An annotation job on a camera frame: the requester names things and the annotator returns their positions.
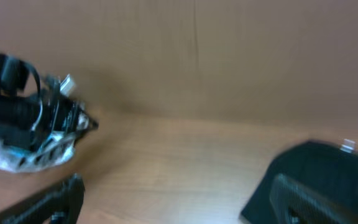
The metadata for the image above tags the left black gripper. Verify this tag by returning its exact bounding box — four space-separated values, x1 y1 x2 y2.
29 75 99 149

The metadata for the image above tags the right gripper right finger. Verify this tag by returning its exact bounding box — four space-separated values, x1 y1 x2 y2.
270 174 358 224

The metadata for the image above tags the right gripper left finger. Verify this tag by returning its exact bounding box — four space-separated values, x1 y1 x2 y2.
0 173 85 224

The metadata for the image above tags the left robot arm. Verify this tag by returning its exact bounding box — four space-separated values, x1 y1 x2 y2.
0 53 99 152

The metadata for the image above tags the black garment at right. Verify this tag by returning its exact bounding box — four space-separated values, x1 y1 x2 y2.
240 140 358 223

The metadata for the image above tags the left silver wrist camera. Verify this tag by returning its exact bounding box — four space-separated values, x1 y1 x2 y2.
60 74 76 97

